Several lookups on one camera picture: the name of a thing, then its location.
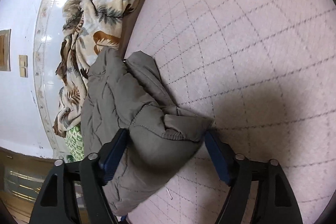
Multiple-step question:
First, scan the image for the grey-brown quilted puffer jacket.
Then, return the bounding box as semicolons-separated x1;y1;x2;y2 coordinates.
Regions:
81;47;212;216

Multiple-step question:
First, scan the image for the green white checkered quilt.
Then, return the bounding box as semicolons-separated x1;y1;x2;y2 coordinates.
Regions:
65;124;84;161

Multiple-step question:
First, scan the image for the wooden door with glass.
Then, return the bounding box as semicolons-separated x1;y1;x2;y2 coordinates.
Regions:
1;148;54;223

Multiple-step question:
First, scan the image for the leaf-patterned beige blanket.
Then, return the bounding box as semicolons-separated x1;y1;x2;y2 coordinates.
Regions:
53;0;139;138

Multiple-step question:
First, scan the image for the small framed picture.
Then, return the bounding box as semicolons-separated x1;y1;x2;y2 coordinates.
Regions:
0;29;11;72

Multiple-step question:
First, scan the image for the beige wall switch plate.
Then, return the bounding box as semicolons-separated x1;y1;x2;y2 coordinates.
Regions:
19;55;28;78

